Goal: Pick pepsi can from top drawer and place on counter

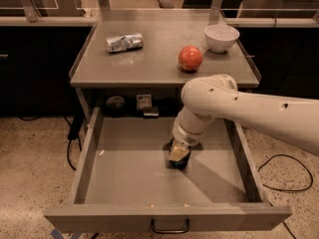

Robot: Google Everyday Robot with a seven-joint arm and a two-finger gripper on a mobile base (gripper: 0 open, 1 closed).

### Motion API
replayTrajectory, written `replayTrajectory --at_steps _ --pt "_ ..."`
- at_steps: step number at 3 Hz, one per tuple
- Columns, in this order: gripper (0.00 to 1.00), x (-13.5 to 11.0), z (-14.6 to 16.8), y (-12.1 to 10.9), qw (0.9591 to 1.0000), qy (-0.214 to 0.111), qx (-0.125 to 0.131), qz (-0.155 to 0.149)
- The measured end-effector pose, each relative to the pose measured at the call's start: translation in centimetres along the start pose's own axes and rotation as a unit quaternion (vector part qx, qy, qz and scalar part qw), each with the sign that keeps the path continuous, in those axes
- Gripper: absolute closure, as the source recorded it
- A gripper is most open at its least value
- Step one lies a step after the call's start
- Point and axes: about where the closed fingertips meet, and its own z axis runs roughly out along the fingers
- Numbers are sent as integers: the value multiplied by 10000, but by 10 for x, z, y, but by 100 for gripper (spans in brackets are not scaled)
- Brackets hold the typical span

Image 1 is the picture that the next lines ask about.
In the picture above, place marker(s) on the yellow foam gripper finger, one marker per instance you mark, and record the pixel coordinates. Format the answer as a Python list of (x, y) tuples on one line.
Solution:
[(177, 151)]

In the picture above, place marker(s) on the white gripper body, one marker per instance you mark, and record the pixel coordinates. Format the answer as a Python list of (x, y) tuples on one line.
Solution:
[(184, 138)]

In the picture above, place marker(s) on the blue pepsi can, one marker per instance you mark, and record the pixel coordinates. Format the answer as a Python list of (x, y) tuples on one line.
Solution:
[(180, 164)]

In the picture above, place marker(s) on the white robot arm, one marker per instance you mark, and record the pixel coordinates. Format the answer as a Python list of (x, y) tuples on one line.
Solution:
[(208, 99)]

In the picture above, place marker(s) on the grey counter cabinet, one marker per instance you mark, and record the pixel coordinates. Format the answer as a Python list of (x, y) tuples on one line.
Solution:
[(155, 65)]

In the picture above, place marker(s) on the grey open drawer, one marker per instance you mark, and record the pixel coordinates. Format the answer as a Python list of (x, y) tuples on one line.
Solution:
[(124, 181)]

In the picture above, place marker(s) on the white electrical outlet box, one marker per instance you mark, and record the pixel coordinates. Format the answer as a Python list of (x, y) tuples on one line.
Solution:
[(143, 102)]

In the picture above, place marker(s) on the red apple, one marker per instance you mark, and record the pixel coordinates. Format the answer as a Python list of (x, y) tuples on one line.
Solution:
[(190, 58)]

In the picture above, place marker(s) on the white ceramic bowl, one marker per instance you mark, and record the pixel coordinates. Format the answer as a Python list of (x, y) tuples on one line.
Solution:
[(220, 38)]

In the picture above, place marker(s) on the crumpled silver chip bag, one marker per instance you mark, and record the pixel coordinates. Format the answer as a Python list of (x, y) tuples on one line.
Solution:
[(124, 43)]

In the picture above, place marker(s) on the blue tape on floor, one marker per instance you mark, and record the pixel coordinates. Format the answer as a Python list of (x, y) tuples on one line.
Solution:
[(56, 234)]

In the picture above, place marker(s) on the dark metal drawer handle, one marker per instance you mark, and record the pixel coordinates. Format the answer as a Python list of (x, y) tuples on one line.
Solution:
[(170, 227)]

